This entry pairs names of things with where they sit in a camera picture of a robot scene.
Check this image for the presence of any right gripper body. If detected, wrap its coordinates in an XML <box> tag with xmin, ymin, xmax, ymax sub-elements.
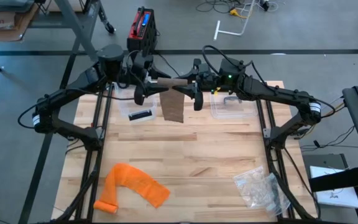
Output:
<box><xmin>193</xmin><ymin>58</ymin><xmax>204</xmax><ymax>112</ymax></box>

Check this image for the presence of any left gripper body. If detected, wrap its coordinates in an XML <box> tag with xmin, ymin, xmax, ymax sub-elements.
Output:
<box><xmin>134</xmin><ymin>55</ymin><xmax>154</xmax><ymax>106</ymax></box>

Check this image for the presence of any clear plastic box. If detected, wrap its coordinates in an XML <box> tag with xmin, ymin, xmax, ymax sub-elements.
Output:
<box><xmin>113</xmin><ymin>81</ymin><xmax>158</xmax><ymax>124</ymax></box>

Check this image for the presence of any brown elastic bandage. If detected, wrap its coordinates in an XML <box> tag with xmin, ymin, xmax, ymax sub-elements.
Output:
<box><xmin>156</xmin><ymin>77</ymin><xmax>189</xmax><ymax>124</ymax></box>

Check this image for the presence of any orange elastic bandage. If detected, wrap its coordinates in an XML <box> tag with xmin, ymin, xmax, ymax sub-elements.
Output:
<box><xmin>93</xmin><ymin>162</ymin><xmax>171</xmax><ymax>215</ymax></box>

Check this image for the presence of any clear plastic zip bag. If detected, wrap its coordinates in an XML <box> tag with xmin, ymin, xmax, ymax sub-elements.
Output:
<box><xmin>232</xmin><ymin>166</ymin><xmax>275</xmax><ymax>210</ymax></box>
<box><xmin>263</xmin><ymin>172</ymin><xmax>291</xmax><ymax>218</ymax></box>

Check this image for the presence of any black rectangular bar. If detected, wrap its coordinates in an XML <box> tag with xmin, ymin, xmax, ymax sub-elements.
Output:
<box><xmin>127</xmin><ymin>108</ymin><xmax>154</xmax><ymax>122</ymax></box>

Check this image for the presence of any clear plastic lid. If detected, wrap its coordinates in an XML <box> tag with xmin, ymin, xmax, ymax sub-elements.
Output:
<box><xmin>209</xmin><ymin>92</ymin><xmax>259</xmax><ymax>120</ymax></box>

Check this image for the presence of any red black battery box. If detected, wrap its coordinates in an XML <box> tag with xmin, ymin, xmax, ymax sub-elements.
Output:
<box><xmin>126</xmin><ymin>6</ymin><xmax>158</xmax><ymax>54</ymax></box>

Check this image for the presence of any white T-shaped pipe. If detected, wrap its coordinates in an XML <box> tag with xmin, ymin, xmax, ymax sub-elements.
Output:
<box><xmin>213</xmin><ymin>0</ymin><xmax>257</xmax><ymax>42</ymax></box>

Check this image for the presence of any yellow plug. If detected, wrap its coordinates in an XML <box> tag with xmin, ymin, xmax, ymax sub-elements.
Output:
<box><xmin>229</xmin><ymin>8</ymin><xmax>248</xmax><ymax>19</ymax></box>

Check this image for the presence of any grey floor plate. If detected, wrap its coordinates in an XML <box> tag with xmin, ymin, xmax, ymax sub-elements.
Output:
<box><xmin>301</xmin><ymin>152</ymin><xmax>349</xmax><ymax>172</ymax></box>

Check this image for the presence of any grey folded cover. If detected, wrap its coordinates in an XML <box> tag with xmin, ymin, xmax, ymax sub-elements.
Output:
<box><xmin>0</xmin><ymin>0</ymin><xmax>35</xmax><ymax>13</ymax></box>

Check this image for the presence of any white paper sheet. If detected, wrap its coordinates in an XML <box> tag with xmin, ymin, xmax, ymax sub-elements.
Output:
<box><xmin>309</xmin><ymin>166</ymin><xmax>358</xmax><ymax>209</ymax></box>

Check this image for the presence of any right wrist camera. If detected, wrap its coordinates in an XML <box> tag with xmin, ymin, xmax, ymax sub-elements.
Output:
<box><xmin>201</xmin><ymin>71</ymin><xmax>220</xmax><ymax>91</ymax></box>

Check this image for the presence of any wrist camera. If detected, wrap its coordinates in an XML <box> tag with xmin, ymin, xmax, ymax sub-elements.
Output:
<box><xmin>126</xmin><ymin>58</ymin><xmax>143</xmax><ymax>84</ymax></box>
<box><xmin>201</xmin><ymin>71</ymin><xmax>220</xmax><ymax>91</ymax></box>

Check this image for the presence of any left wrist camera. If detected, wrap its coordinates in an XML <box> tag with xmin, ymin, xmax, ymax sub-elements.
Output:
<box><xmin>126</xmin><ymin>58</ymin><xmax>143</xmax><ymax>84</ymax></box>

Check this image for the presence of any floor cable bundle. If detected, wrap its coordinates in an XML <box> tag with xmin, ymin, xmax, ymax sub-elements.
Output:
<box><xmin>195</xmin><ymin>0</ymin><xmax>279</xmax><ymax>15</ymax></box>

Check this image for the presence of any black aluminium table frame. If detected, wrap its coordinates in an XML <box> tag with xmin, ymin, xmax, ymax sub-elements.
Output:
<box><xmin>54</xmin><ymin>81</ymin><xmax>114</xmax><ymax>224</ymax></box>
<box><xmin>256</xmin><ymin>80</ymin><xmax>321</xmax><ymax>222</ymax></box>

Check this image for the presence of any grey table frame with castors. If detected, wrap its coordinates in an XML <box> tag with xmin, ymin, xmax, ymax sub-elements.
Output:
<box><xmin>29</xmin><ymin>0</ymin><xmax>117</xmax><ymax>63</ymax></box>

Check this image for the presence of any black floor cable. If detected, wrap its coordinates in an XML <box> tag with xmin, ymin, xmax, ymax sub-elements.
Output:
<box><xmin>300</xmin><ymin>124</ymin><xmax>357</xmax><ymax>150</ymax></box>

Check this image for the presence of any black strap bar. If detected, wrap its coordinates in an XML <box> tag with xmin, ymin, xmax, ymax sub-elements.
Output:
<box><xmin>308</xmin><ymin>164</ymin><xmax>358</xmax><ymax>193</ymax></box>

